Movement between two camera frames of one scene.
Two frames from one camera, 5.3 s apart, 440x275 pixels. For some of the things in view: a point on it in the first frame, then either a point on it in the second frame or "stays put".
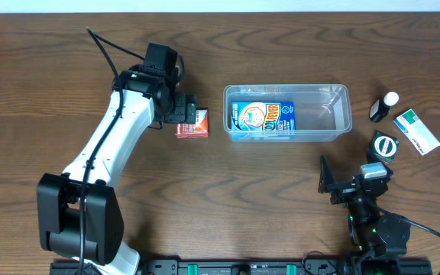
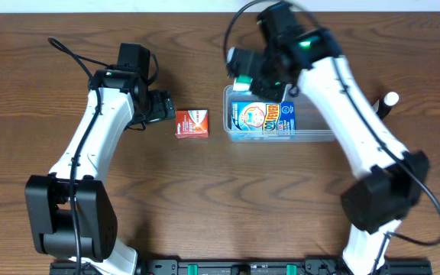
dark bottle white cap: (381, 108) stays put
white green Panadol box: (419, 135) to (242, 82)
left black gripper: (186, 108) to (163, 107)
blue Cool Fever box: (263, 118) stays put
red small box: (194, 130) stays put
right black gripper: (345, 192) to (264, 88)
